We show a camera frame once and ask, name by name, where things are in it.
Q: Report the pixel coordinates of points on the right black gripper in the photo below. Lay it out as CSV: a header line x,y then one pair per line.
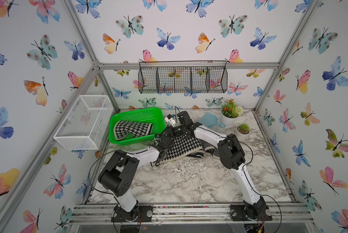
x,y
169,131

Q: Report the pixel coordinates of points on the black white knitted scarf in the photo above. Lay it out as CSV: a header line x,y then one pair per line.
x,y
182,146

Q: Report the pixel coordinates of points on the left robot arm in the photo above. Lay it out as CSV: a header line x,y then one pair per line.
x,y
119,172

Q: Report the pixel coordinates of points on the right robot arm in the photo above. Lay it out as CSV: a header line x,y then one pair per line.
x,y
232,157

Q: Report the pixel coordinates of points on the green plastic basket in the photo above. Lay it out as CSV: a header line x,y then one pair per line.
x,y
135,126

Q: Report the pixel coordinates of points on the light blue plastic scoop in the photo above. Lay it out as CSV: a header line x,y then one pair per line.
x,y
210,120

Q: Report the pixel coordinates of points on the flower plant in white pot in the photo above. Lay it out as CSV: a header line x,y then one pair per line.
x,y
230,110

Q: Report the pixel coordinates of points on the succulent in white pot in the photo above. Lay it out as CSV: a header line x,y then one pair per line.
x,y
243,130

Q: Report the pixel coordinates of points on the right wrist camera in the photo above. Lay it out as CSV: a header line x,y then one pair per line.
x,y
171,119

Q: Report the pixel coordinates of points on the black wire wall basket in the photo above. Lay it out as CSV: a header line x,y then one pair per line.
x,y
169,77

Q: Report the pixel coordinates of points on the white wire mesh basket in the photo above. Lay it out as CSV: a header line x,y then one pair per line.
x,y
85,124

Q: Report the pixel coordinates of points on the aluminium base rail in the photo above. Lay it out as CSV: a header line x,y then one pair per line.
x,y
189,214

